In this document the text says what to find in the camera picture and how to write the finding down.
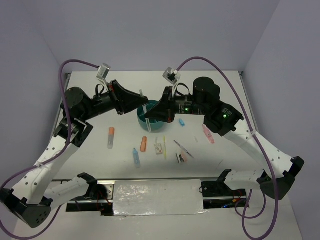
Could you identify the pink white stapler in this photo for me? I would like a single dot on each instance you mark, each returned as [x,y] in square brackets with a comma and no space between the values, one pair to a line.
[181,157]

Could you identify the blue highlighter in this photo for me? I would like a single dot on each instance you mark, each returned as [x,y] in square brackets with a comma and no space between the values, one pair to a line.
[136,158]

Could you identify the orange capped highlighter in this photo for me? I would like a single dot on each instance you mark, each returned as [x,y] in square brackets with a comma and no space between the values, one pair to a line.
[111,135]

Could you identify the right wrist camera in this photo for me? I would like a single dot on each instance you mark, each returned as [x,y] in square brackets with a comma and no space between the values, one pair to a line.
[171,75]

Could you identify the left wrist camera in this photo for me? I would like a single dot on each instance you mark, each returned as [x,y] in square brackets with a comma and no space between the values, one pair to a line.
[103,72]

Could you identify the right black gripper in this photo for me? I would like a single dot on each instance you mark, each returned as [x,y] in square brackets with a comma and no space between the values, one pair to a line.
[164,110]

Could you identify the blue cap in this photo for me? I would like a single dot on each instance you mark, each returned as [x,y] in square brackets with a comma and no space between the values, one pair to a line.
[181,122]

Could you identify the foil covered base plate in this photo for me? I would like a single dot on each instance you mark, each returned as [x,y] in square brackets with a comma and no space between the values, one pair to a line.
[157,198]

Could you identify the white staples box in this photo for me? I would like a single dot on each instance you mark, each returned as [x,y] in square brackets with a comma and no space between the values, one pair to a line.
[158,148]

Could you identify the purple pen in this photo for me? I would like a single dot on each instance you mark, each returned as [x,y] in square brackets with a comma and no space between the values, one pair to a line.
[184,149]

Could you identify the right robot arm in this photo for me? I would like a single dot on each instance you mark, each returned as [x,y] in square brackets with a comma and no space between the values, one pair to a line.
[278,170]

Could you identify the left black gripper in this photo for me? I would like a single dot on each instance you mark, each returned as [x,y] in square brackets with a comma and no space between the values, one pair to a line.
[125,101]

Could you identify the pink highlighter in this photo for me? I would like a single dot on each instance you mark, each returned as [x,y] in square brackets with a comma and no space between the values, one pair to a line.
[208,134]

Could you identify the yellow pen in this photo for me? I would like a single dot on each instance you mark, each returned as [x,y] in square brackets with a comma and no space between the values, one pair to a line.
[164,147]

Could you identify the teal round organizer container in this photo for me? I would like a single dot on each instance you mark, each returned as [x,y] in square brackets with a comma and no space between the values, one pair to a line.
[154,124]

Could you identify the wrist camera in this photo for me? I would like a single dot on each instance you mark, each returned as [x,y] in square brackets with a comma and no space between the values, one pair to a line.
[103,72]
[171,75]

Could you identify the orange transparent cap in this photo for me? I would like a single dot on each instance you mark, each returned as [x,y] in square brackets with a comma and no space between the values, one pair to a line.
[143,145]

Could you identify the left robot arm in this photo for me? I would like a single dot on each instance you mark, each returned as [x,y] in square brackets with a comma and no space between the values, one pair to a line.
[31,199]

